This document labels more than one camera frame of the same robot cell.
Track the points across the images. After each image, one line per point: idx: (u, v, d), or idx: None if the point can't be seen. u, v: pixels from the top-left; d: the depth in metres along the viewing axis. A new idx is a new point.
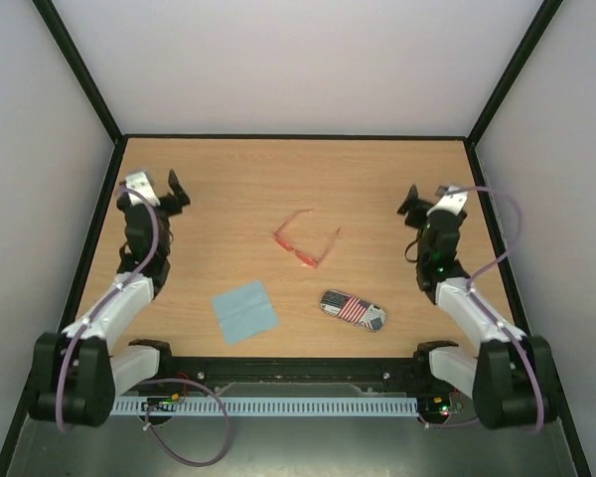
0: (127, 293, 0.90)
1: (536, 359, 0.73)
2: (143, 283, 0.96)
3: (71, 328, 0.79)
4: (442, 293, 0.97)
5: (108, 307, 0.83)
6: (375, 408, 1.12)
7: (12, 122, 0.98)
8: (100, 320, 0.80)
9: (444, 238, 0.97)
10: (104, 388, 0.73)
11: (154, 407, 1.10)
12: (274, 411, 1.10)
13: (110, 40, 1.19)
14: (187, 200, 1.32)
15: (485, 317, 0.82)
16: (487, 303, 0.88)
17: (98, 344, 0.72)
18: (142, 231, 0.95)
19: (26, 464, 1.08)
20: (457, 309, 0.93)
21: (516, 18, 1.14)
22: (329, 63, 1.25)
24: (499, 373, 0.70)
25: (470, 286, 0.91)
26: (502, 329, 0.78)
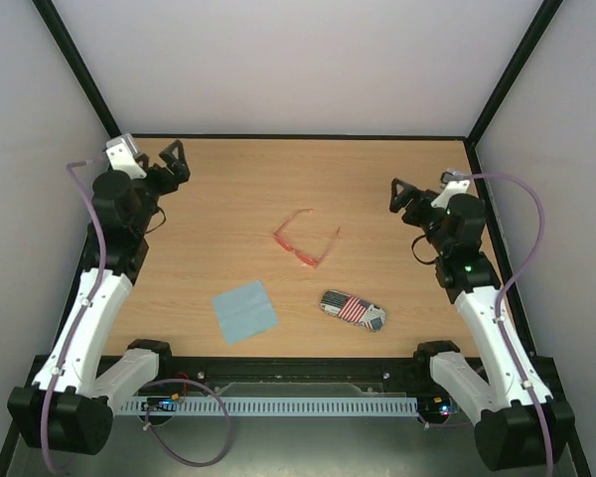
0: (98, 311, 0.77)
1: (558, 425, 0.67)
2: (115, 289, 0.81)
3: (42, 376, 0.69)
4: (467, 299, 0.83)
5: (78, 344, 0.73)
6: (375, 408, 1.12)
7: (12, 121, 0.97)
8: (74, 362, 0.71)
9: (467, 225, 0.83)
10: (94, 426, 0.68)
11: (154, 407, 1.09)
12: (275, 411, 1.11)
13: (110, 39, 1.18)
14: (187, 176, 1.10)
15: (510, 367, 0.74)
16: (513, 337, 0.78)
17: (75, 403, 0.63)
18: (110, 203, 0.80)
19: (27, 464, 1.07)
20: (476, 331, 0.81)
21: (517, 18, 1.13)
22: (330, 63, 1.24)
24: (513, 439, 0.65)
25: (501, 314, 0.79)
26: (525, 389, 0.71)
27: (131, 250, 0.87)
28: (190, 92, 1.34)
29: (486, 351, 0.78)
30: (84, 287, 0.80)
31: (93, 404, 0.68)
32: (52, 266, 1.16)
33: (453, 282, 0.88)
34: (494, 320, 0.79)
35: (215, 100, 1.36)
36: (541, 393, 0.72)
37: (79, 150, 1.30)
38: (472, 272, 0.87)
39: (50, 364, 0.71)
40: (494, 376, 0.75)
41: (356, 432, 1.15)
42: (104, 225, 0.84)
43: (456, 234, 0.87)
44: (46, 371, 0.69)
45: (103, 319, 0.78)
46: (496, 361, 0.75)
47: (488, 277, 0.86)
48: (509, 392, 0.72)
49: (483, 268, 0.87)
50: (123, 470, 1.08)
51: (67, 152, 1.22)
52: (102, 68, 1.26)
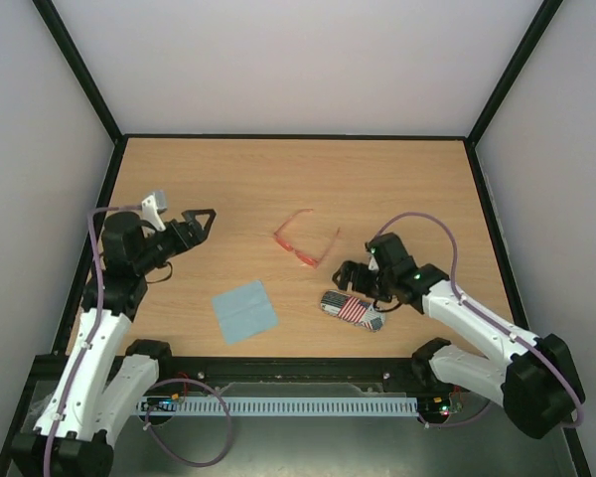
0: (98, 353, 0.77)
1: (561, 358, 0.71)
2: (115, 328, 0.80)
3: (42, 422, 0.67)
4: (430, 300, 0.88)
5: (79, 386, 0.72)
6: (374, 408, 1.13)
7: (13, 122, 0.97)
8: (74, 405, 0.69)
9: (387, 243, 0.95)
10: (94, 468, 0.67)
11: (154, 407, 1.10)
12: (275, 411, 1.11)
13: (110, 39, 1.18)
14: (203, 238, 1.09)
15: (493, 330, 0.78)
16: (483, 308, 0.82)
17: (77, 449, 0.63)
18: (119, 235, 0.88)
19: None
20: (457, 322, 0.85)
21: (517, 18, 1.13)
22: (330, 63, 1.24)
24: (534, 392, 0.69)
25: (461, 294, 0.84)
26: (515, 341, 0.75)
27: (130, 287, 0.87)
28: (190, 92, 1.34)
29: (469, 328, 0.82)
30: (84, 329, 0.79)
31: (91, 447, 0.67)
32: (52, 266, 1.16)
33: (416, 296, 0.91)
34: (460, 302, 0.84)
35: (215, 100, 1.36)
36: (530, 337, 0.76)
37: (80, 150, 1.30)
38: (422, 278, 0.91)
39: (50, 408, 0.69)
40: (487, 348, 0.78)
41: (356, 431, 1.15)
42: (109, 260, 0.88)
43: (386, 259, 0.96)
44: (46, 416, 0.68)
45: (103, 361, 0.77)
46: (481, 332, 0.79)
47: (438, 274, 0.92)
48: (504, 352, 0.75)
49: (427, 269, 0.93)
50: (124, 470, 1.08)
51: (67, 152, 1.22)
52: (102, 68, 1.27)
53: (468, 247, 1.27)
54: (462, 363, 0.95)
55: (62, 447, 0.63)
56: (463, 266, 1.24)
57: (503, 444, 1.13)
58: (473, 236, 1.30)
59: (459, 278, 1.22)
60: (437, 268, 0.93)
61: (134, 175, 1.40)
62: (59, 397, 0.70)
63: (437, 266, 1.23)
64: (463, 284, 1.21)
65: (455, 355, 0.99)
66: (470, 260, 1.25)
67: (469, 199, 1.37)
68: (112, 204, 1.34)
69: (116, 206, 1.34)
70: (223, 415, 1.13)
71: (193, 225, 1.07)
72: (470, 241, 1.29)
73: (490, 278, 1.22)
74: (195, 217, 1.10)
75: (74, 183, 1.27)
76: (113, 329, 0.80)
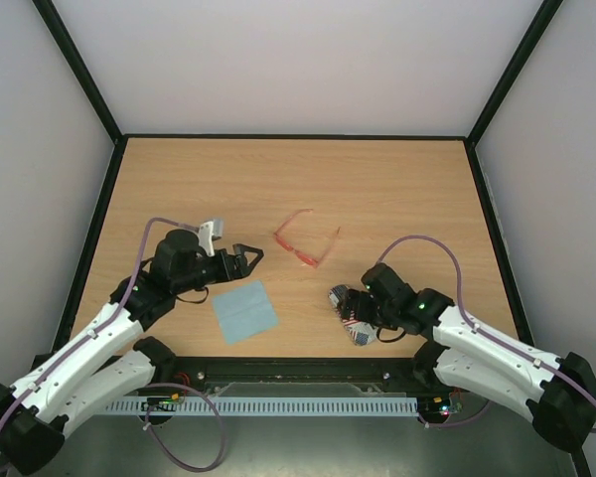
0: (98, 345, 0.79)
1: (585, 376, 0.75)
2: (125, 330, 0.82)
3: (20, 384, 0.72)
4: (442, 331, 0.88)
5: (66, 366, 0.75)
6: (375, 408, 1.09)
7: (13, 121, 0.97)
8: (50, 386, 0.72)
9: (384, 275, 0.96)
10: (40, 449, 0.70)
11: (154, 408, 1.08)
12: (275, 411, 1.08)
13: (110, 39, 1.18)
14: (242, 272, 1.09)
15: (514, 358, 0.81)
16: (498, 333, 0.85)
17: (28, 428, 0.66)
18: (174, 250, 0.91)
19: None
20: (471, 350, 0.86)
21: (517, 18, 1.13)
22: (329, 63, 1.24)
24: (570, 415, 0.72)
25: (476, 322, 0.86)
26: (539, 367, 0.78)
27: (158, 299, 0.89)
28: (189, 93, 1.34)
29: (485, 355, 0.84)
30: (101, 319, 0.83)
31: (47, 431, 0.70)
32: (53, 267, 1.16)
33: (423, 327, 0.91)
34: (474, 331, 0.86)
35: (214, 101, 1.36)
36: (551, 359, 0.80)
37: (80, 150, 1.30)
38: (426, 306, 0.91)
39: (32, 376, 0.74)
40: (511, 375, 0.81)
41: (356, 431, 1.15)
42: (157, 269, 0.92)
43: (383, 292, 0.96)
44: (24, 381, 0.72)
45: (100, 353, 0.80)
46: (504, 361, 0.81)
47: (442, 299, 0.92)
48: (531, 379, 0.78)
49: (428, 296, 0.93)
50: (124, 470, 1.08)
51: (67, 153, 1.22)
52: (102, 68, 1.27)
53: (468, 247, 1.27)
54: (471, 373, 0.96)
55: (19, 419, 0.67)
56: (464, 266, 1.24)
57: (503, 444, 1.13)
58: (474, 235, 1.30)
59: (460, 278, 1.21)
60: (439, 293, 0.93)
61: (134, 175, 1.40)
62: (46, 369, 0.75)
63: (437, 265, 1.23)
64: (464, 284, 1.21)
65: (462, 363, 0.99)
66: (469, 260, 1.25)
67: (469, 199, 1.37)
68: (112, 204, 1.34)
69: (116, 206, 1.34)
70: (211, 415, 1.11)
71: (237, 259, 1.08)
72: (471, 241, 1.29)
73: (490, 278, 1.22)
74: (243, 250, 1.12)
75: (74, 183, 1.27)
76: (123, 330, 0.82)
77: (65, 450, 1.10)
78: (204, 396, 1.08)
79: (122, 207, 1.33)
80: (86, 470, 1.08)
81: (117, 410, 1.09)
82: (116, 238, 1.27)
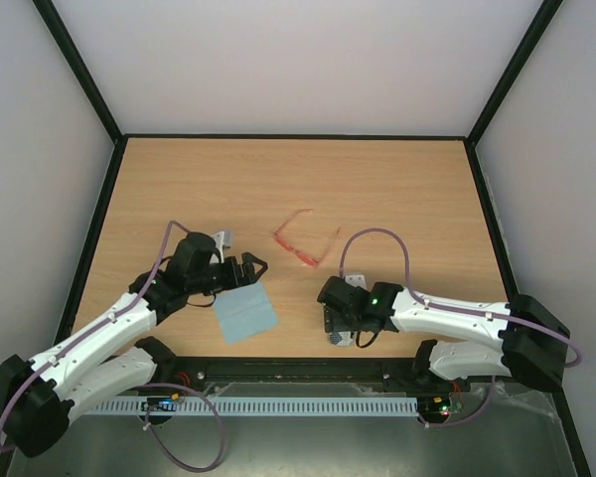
0: (117, 328, 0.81)
1: (535, 313, 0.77)
2: (142, 318, 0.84)
3: (39, 358, 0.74)
4: (401, 318, 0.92)
5: (84, 345, 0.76)
6: (375, 408, 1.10)
7: (13, 120, 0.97)
8: (69, 362, 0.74)
9: (332, 284, 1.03)
10: (48, 428, 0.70)
11: (154, 407, 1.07)
12: (275, 411, 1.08)
13: (110, 39, 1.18)
14: (251, 278, 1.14)
15: (470, 318, 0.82)
16: (445, 301, 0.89)
17: (44, 401, 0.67)
18: (193, 248, 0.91)
19: (27, 464, 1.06)
20: (430, 326, 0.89)
21: (517, 18, 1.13)
22: (329, 63, 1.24)
24: (533, 356, 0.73)
25: (424, 298, 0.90)
26: (493, 318, 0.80)
27: (170, 295, 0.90)
28: (189, 93, 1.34)
29: (443, 327, 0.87)
30: (120, 304, 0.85)
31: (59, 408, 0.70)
32: (53, 266, 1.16)
33: (383, 320, 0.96)
34: (427, 307, 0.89)
35: (214, 101, 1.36)
36: (502, 308, 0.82)
37: (80, 151, 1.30)
38: (379, 301, 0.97)
39: (52, 351, 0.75)
40: (472, 336, 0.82)
41: (356, 431, 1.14)
42: (175, 265, 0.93)
43: (338, 302, 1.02)
44: (45, 355, 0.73)
45: (117, 338, 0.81)
46: (461, 325, 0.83)
47: (391, 289, 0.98)
48: (491, 332, 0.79)
49: (377, 290, 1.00)
50: (124, 469, 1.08)
51: (67, 153, 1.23)
52: (102, 68, 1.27)
53: (468, 247, 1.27)
54: (458, 355, 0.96)
55: (35, 392, 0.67)
56: (464, 266, 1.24)
57: (503, 444, 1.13)
58: (474, 235, 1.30)
59: (459, 278, 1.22)
60: (386, 284, 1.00)
61: (134, 174, 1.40)
62: (66, 345, 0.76)
63: (437, 265, 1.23)
64: (464, 284, 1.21)
65: (449, 349, 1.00)
66: (469, 260, 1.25)
67: (469, 199, 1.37)
68: (112, 204, 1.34)
69: (116, 206, 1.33)
70: (211, 415, 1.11)
71: (248, 269, 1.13)
72: (471, 241, 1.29)
73: (490, 278, 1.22)
74: (251, 259, 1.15)
75: (74, 183, 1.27)
76: (140, 317, 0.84)
77: (65, 450, 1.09)
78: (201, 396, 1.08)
79: (122, 207, 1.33)
80: (86, 470, 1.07)
81: (117, 410, 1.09)
82: (116, 238, 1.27)
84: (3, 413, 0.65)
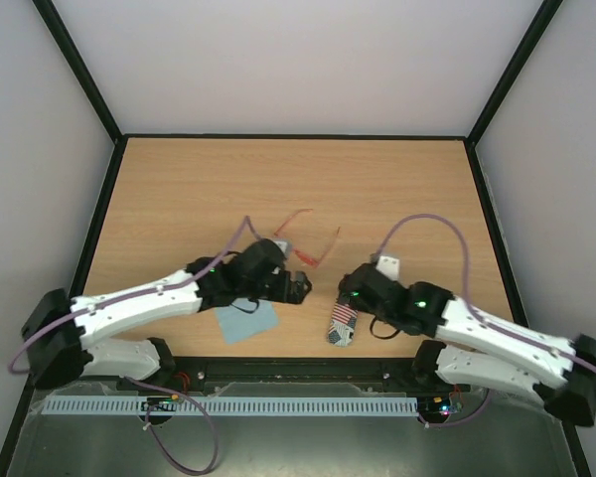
0: (160, 302, 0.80)
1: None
2: (186, 301, 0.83)
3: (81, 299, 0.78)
4: (450, 329, 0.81)
5: (126, 304, 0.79)
6: (375, 408, 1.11)
7: (14, 120, 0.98)
8: (104, 316, 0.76)
9: (372, 277, 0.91)
10: (61, 370, 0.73)
11: (154, 407, 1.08)
12: (275, 411, 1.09)
13: (111, 39, 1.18)
14: (296, 298, 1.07)
15: (531, 349, 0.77)
16: (503, 322, 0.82)
17: (67, 346, 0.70)
18: (262, 251, 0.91)
19: (26, 463, 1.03)
20: (477, 345, 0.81)
21: (518, 18, 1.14)
22: (330, 63, 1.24)
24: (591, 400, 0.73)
25: (482, 315, 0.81)
26: (557, 355, 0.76)
27: (222, 290, 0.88)
28: (189, 93, 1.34)
29: (498, 350, 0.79)
30: (173, 280, 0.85)
31: (74, 356, 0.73)
32: (53, 266, 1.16)
33: (425, 326, 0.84)
34: (483, 325, 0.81)
35: (214, 100, 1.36)
36: (567, 347, 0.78)
37: (80, 151, 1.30)
38: (426, 305, 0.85)
39: (94, 298, 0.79)
40: (528, 368, 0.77)
41: (356, 431, 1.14)
42: (239, 262, 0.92)
43: (372, 294, 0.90)
44: (87, 299, 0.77)
45: (157, 311, 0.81)
46: (521, 355, 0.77)
47: (439, 290, 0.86)
48: (553, 370, 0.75)
49: (421, 290, 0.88)
50: (124, 470, 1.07)
51: (67, 153, 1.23)
52: (102, 68, 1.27)
53: (468, 247, 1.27)
54: (473, 368, 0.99)
55: (64, 333, 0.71)
56: (464, 266, 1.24)
57: (502, 444, 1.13)
58: (473, 235, 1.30)
59: (460, 278, 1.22)
60: (433, 284, 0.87)
61: (134, 174, 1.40)
62: (109, 298, 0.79)
63: (436, 265, 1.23)
64: None
65: (463, 359, 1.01)
66: (470, 260, 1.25)
67: (469, 200, 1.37)
68: (112, 204, 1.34)
69: (116, 206, 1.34)
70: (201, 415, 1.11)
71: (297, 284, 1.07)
72: (471, 241, 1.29)
73: (490, 279, 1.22)
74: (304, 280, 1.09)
75: (74, 182, 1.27)
76: (185, 299, 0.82)
77: (65, 449, 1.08)
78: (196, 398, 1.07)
79: (122, 207, 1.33)
80: (86, 470, 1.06)
81: (116, 410, 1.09)
82: (116, 238, 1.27)
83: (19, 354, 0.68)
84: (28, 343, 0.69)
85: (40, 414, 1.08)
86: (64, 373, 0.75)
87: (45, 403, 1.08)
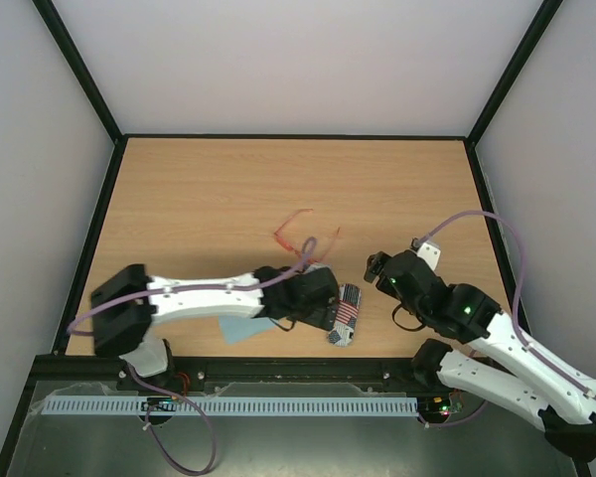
0: (226, 301, 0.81)
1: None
2: (248, 305, 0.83)
3: (159, 279, 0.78)
4: (492, 345, 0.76)
5: (198, 294, 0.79)
6: (375, 408, 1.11)
7: (15, 119, 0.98)
8: (175, 301, 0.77)
9: (417, 267, 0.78)
10: (122, 342, 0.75)
11: (154, 407, 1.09)
12: (275, 411, 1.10)
13: (111, 39, 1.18)
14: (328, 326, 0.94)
15: (569, 386, 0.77)
16: (544, 350, 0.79)
17: (139, 321, 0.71)
18: (327, 280, 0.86)
19: (26, 463, 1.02)
20: (509, 364, 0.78)
21: (518, 17, 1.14)
22: (330, 62, 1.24)
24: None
25: (527, 340, 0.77)
26: (590, 397, 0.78)
27: (281, 302, 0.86)
28: (189, 93, 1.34)
29: (530, 376, 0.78)
30: (243, 281, 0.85)
31: (139, 332, 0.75)
32: (53, 266, 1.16)
33: (464, 331, 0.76)
34: (524, 348, 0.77)
35: (214, 100, 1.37)
36: None
37: (80, 151, 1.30)
38: (472, 311, 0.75)
39: (170, 281, 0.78)
40: (556, 400, 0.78)
41: (356, 431, 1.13)
42: (303, 278, 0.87)
43: (414, 285, 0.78)
44: (164, 281, 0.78)
45: (221, 307, 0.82)
46: (556, 388, 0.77)
47: (483, 295, 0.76)
48: (582, 408, 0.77)
49: (466, 291, 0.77)
50: (123, 470, 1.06)
51: (67, 153, 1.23)
52: (102, 68, 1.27)
53: (468, 247, 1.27)
54: (478, 377, 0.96)
55: (140, 308, 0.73)
56: (464, 266, 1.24)
57: (503, 445, 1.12)
58: (473, 235, 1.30)
59: (460, 278, 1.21)
60: (478, 288, 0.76)
61: (134, 175, 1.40)
62: (183, 284, 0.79)
63: (436, 265, 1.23)
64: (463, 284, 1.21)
65: (468, 367, 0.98)
66: (469, 260, 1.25)
67: (469, 200, 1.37)
68: (112, 204, 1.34)
69: (116, 206, 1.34)
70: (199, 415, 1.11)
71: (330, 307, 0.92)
72: (470, 242, 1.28)
73: (490, 278, 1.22)
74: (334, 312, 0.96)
75: (74, 182, 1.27)
76: (249, 303, 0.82)
77: (65, 450, 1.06)
78: (193, 400, 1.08)
79: (122, 207, 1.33)
80: (86, 470, 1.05)
81: (116, 410, 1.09)
82: (116, 237, 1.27)
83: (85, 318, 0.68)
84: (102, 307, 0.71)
85: (41, 414, 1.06)
86: (120, 345, 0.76)
87: (46, 403, 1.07)
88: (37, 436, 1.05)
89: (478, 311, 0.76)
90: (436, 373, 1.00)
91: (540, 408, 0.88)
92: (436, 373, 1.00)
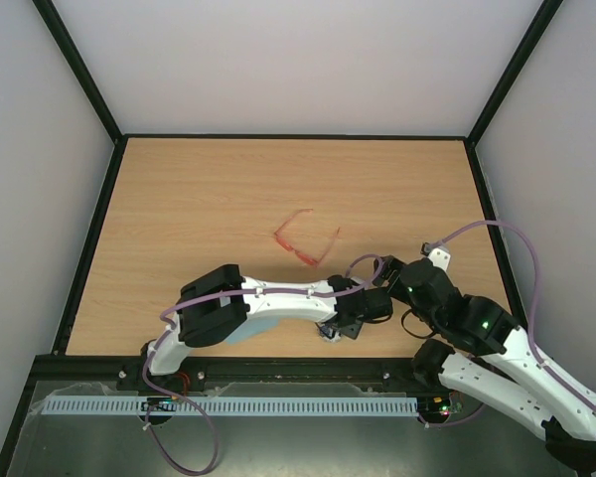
0: (306, 305, 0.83)
1: None
2: (324, 311, 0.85)
3: (250, 280, 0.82)
4: (507, 360, 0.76)
5: (284, 296, 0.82)
6: (375, 408, 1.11)
7: (16, 118, 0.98)
8: (263, 302, 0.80)
9: (436, 279, 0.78)
10: (211, 337, 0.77)
11: (154, 407, 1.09)
12: (275, 411, 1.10)
13: (111, 39, 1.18)
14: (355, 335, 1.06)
15: (579, 403, 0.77)
16: (557, 367, 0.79)
17: (234, 318, 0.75)
18: (386, 301, 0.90)
19: (26, 463, 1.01)
20: (520, 379, 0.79)
21: (518, 18, 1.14)
22: (330, 62, 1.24)
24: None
25: (542, 358, 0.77)
26: None
27: (351, 310, 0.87)
28: (190, 94, 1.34)
29: (540, 392, 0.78)
30: (321, 287, 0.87)
31: (227, 329, 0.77)
32: (52, 266, 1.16)
33: (480, 345, 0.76)
34: (538, 365, 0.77)
35: (215, 101, 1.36)
36: None
37: (80, 151, 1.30)
38: (489, 327, 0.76)
39: (260, 282, 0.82)
40: (564, 416, 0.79)
41: (356, 431, 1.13)
42: (368, 294, 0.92)
43: (431, 297, 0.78)
44: (254, 281, 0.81)
45: (299, 312, 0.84)
46: (566, 405, 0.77)
47: (500, 309, 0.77)
48: (590, 427, 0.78)
49: (482, 305, 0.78)
50: (124, 470, 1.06)
51: (68, 153, 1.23)
52: (102, 68, 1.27)
53: (468, 248, 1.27)
54: (481, 382, 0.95)
55: (235, 305, 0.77)
56: (464, 267, 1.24)
57: (502, 445, 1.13)
58: (473, 236, 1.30)
59: (459, 279, 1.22)
60: (495, 301, 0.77)
61: (134, 175, 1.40)
62: (271, 286, 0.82)
63: None
64: (463, 284, 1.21)
65: (471, 372, 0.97)
66: (469, 261, 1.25)
67: (469, 200, 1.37)
68: (112, 204, 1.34)
69: (116, 206, 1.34)
70: (200, 415, 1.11)
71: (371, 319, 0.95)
72: (470, 243, 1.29)
73: (490, 279, 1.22)
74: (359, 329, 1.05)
75: (74, 182, 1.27)
76: (327, 310, 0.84)
77: (65, 449, 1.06)
78: (193, 400, 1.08)
79: (122, 207, 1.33)
80: (86, 470, 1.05)
81: (116, 410, 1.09)
82: (116, 238, 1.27)
83: (191, 304, 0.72)
84: (203, 298, 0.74)
85: (40, 414, 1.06)
86: (205, 340, 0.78)
87: (45, 404, 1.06)
88: (37, 436, 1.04)
89: (494, 326, 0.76)
90: (437, 374, 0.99)
91: (544, 419, 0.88)
92: (437, 375, 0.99)
